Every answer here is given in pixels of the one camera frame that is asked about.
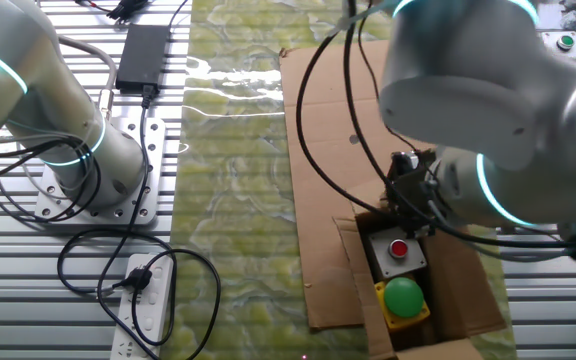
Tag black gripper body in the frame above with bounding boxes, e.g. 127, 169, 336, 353
386, 149, 442, 224

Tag brown cardboard box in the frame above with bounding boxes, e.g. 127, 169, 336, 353
332, 179, 508, 360

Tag red button on grey box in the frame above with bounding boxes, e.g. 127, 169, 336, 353
367, 227, 428, 280

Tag green button on yellow box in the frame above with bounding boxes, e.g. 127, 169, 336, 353
373, 276, 432, 332

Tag green button on grey box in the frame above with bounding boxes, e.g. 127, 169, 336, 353
541, 30, 576, 61

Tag flat brown cardboard sheet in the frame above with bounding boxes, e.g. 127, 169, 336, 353
278, 39, 508, 331

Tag green marble pattern mat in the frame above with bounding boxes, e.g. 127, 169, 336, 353
160, 0, 519, 360

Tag white power strip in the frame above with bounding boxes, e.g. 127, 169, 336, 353
110, 253, 175, 360

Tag black power adapter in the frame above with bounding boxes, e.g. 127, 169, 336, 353
115, 23, 172, 95

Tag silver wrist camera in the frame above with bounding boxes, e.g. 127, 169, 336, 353
391, 151, 418, 175

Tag black cables along arm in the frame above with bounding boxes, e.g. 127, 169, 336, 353
295, 0, 576, 264

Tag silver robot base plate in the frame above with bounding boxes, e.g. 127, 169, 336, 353
34, 117, 167, 226

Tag black power cable with plug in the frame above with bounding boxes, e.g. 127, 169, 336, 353
56, 84, 222, 360

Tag black cables by robot base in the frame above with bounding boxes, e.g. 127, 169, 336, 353
0, 133, 104, 224

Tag thick grey robot cable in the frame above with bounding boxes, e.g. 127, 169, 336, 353
57, 35, 119, 121

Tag black bundled adapter output cable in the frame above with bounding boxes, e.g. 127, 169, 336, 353
75, 0, 190, 31

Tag thin white cable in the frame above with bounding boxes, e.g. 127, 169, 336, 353
0, 127, 94, 201

